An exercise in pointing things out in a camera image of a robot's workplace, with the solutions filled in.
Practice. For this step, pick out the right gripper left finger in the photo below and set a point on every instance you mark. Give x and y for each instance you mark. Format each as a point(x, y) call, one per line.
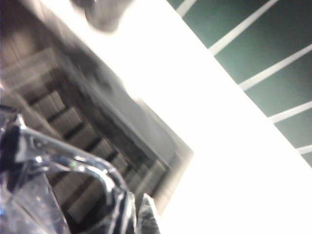
point(13, 156)

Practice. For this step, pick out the black undermount sink basin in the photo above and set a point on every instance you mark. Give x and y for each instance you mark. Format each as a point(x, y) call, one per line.
point(151, 131)

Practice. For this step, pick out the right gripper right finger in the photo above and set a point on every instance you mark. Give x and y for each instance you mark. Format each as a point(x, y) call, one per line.
point(148, 217)

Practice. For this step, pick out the black slatted drain basket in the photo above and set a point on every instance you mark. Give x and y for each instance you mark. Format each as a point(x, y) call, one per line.
point(73, 126)

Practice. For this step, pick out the dark metal gooseneck faucet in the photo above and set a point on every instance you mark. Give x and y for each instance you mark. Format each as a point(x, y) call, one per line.
point(104, 14)

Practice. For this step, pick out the clear faceted glass mug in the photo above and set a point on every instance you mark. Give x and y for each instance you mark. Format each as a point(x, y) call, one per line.
point(80, 185)

